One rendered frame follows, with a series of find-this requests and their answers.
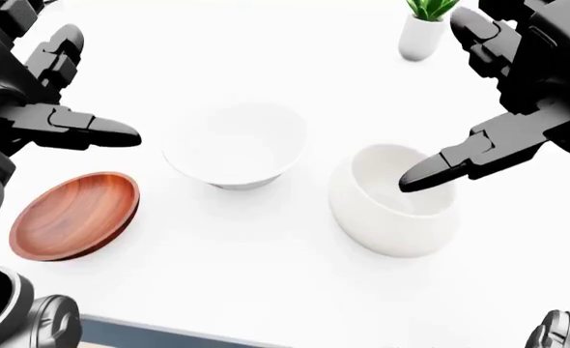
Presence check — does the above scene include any wide white footed bowl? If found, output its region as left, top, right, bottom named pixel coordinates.
left=161, top=101, right=308, bottom=191

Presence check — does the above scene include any white plant pot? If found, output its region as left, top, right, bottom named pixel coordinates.
left=398, top=14, right=447, bottom=62

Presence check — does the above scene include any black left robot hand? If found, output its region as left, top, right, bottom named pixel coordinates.
left=0, top=0, right=143, bottom=233

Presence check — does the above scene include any shallow brown wooden bowl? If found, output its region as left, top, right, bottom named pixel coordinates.
left=8, top=171, right=141, bottom=263

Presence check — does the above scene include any deep white round bowl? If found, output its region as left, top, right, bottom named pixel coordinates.
left=328, top=142, right=461, bottom=259

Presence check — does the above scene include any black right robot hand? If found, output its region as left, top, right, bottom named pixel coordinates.
left=398, top=0, right=570, bottom=194

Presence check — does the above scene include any green succulent plant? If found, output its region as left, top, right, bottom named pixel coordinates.
left=404, top=0, right=462, bottom=22

